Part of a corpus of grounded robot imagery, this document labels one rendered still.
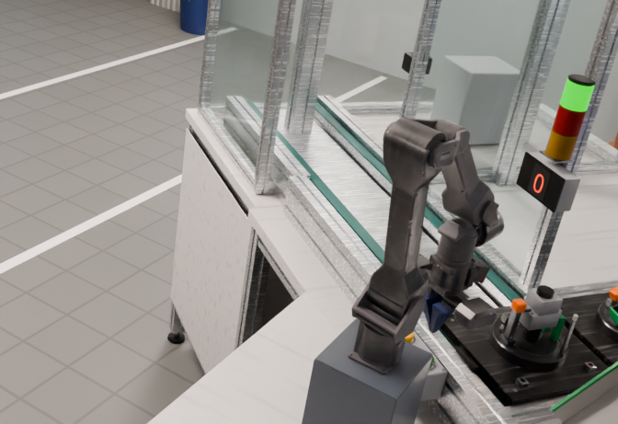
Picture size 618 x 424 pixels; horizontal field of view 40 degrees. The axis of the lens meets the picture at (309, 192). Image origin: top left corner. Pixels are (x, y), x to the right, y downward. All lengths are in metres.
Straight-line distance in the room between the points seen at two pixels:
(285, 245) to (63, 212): 1.93
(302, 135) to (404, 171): 1.29
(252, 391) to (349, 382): 0.29
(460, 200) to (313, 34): 1.09
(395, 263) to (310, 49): 1.18
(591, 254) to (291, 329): 0.90
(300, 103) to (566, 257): 0.82
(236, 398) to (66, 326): 1.63
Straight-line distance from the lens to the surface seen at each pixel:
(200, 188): 2.52
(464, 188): 1.26
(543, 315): 1.55
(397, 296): 1.23
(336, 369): 1.28
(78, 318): 3.11
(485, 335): 1.60
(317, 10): 2.27
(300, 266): 1.87
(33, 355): 2.95
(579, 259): 2.21
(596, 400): 1.43
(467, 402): 1.47
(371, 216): 2.02
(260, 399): 1.51
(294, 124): 2.37
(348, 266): 1.78
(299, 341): 1.65
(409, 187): 1.13
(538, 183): 1.68
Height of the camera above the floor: 1.84
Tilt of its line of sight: 27 degrees down
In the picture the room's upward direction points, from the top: 10 degrees clockwise
